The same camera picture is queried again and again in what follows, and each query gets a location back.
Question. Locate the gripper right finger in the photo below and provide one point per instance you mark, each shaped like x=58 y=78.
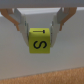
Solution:
x=58 y=22

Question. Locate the yellow block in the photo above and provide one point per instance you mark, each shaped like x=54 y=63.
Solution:
x=39 y=40

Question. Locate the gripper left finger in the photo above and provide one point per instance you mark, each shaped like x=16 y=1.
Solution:
x=20 y=24

